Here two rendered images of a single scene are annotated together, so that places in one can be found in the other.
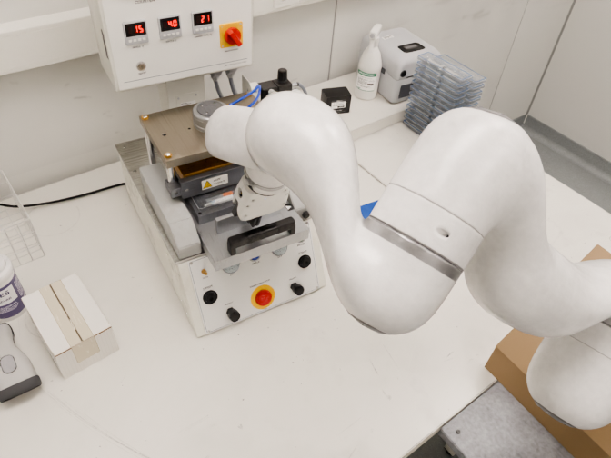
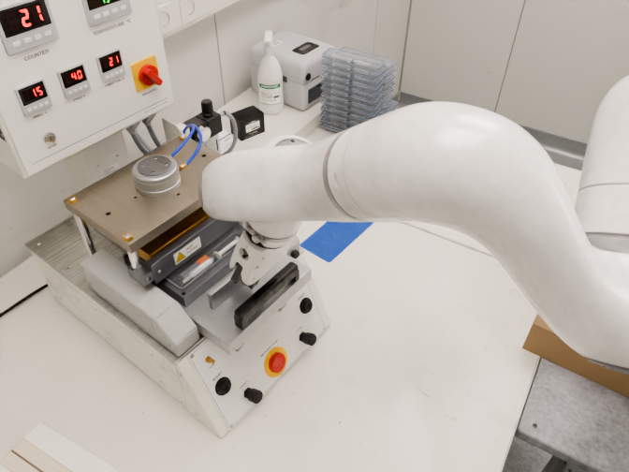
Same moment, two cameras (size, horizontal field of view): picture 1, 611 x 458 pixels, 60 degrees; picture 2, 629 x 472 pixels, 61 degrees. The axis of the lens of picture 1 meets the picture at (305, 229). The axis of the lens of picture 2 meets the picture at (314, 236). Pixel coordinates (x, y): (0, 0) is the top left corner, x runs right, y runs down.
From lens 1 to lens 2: 0.28 m
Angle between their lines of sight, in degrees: 14
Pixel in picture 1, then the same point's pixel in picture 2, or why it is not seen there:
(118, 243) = (69, 361)
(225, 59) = (145, 104)
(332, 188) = (566, 213)
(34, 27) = not seen: outside the picture
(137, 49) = (40, 118)
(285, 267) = (289, 319)
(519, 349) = not seen: hidden behind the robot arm
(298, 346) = (336, 402)
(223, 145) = (251, 203)
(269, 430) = not seen: outside the picture
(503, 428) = (571, 404)
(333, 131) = (528, 138)
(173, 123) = (111, 196)
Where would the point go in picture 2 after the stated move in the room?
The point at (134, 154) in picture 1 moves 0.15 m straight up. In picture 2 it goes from (55, 249) to (29, 191)
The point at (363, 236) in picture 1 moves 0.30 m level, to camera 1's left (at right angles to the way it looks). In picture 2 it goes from (615, 262) to (144, 392)
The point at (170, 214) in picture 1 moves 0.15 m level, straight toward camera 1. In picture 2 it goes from (149, 306) to (194, 367)
